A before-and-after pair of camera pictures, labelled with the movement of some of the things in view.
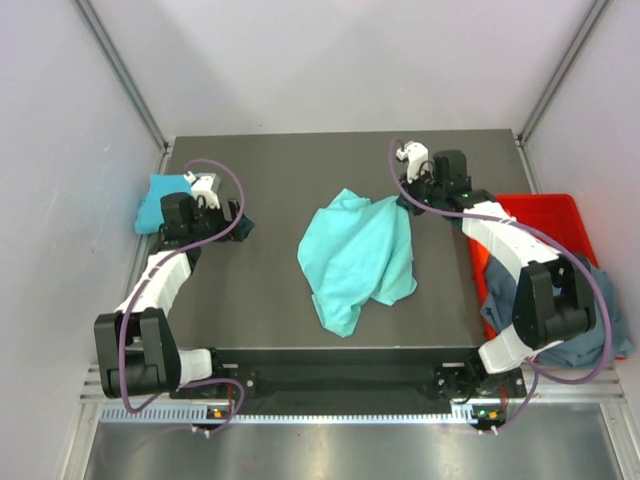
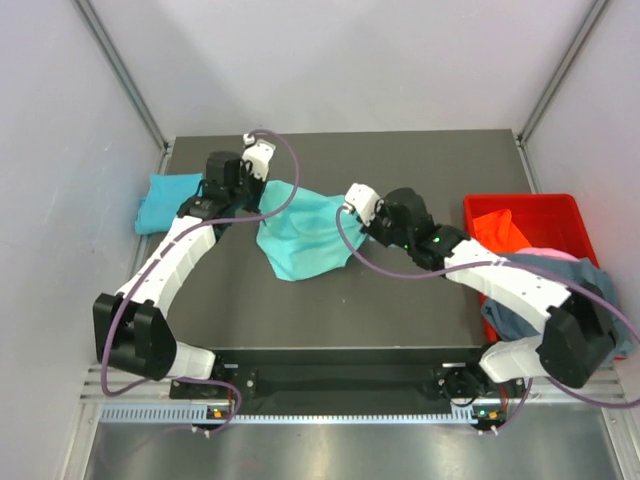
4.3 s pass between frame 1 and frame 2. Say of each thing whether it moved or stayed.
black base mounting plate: stayed
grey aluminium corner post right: stayed
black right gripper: moved
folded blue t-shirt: stayed
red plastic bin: stayed
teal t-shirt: moved
